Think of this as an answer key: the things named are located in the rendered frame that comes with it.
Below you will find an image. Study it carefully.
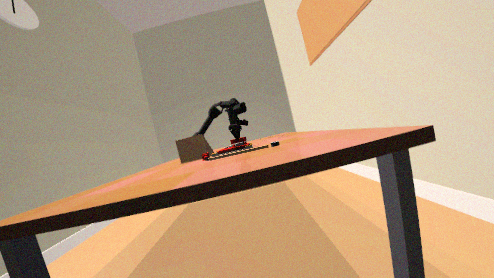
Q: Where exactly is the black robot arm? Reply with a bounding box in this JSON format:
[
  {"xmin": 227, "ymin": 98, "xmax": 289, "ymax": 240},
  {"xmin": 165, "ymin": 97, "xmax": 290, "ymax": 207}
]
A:
[{"xmin": 191, "ymin": 98, "xmax": 248, "ymax": 137}]

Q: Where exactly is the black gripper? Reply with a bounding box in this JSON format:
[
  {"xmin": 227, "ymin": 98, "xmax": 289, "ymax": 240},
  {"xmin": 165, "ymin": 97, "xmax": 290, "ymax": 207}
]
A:
[{"xmin": 228, "ymin": 115, "xmax": 242, "ymax": 141}]

